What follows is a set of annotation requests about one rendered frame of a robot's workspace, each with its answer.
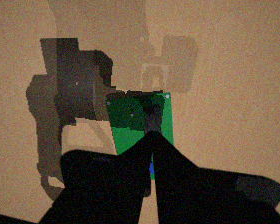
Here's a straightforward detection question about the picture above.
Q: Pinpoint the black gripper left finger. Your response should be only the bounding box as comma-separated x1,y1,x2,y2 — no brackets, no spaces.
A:
60,130,155,224

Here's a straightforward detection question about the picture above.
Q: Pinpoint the green circuit board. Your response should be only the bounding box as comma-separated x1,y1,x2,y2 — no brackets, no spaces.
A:
105,92,174,197

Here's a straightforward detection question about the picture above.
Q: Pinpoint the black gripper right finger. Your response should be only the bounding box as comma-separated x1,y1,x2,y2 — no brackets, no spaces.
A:
153,131,280,224

